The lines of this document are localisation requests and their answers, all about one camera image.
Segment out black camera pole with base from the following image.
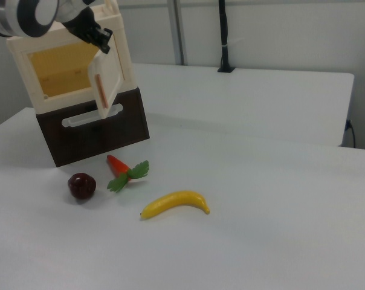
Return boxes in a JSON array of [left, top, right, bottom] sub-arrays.
[[216, 0, 236, 74]]

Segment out dark red toy apple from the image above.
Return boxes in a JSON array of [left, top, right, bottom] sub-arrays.
[[67, 172, 97, 201]]

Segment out cream cabinet door copper handle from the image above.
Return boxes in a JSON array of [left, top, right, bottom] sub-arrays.
[[86, 50, 125, 120]]

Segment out cream plastic toy cabinet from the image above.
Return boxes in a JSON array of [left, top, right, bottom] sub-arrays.
[[5, 0, 138, 116]]

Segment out yellow toy banana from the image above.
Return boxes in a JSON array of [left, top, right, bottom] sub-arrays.
[[139, 190, 211, 221]]

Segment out orange toy carrot green leaves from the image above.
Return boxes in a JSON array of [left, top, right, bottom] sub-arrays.
[[106, 154, 150, 193]]

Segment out black cable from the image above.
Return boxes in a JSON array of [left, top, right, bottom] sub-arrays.
[[345, 118, 357, 149]]

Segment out dark brown drawer base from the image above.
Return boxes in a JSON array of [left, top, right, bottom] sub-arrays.
[[36, 87, 150, 169]]

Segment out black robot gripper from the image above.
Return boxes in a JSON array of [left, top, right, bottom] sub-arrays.
[[62, 5, 114, 55]]

